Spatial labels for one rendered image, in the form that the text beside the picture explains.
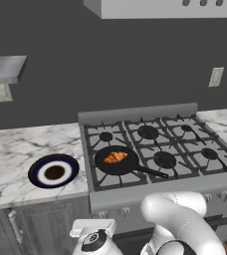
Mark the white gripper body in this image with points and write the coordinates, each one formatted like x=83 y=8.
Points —
x=94 y=225

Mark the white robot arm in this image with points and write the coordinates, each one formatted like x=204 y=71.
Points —
x=178 y=219

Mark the grey stove knob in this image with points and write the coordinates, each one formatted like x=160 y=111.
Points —
x=123 y=211
x=103 y=214
x=225 y=195
x=208 y=198

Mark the black frying pan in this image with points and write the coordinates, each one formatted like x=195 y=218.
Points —
x=118 y=166

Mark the orange croissant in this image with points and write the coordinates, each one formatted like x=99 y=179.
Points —
x=115 y=157

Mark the grey gas stove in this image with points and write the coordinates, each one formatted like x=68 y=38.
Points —
x=172 y=186

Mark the blue and white plate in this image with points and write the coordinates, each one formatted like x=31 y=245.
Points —
x=39 y=172

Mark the grey metal shelf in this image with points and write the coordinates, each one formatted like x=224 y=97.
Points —
x=2 y=68

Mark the grey range hood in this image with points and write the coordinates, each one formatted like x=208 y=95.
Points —
x=158 y=8

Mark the white wall outlet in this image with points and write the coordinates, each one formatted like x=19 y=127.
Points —
x=216 y=77
x=2 y=93

